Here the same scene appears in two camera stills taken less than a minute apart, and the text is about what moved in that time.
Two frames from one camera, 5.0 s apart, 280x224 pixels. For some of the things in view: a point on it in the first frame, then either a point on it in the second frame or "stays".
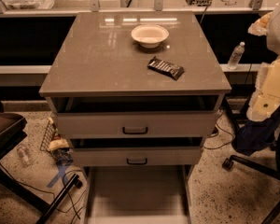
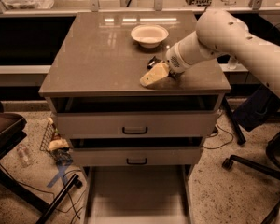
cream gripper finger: (259, 27) to (180, 57)
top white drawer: (182, 124) stays
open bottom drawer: (137, 194) stays
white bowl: (149, 35) stays
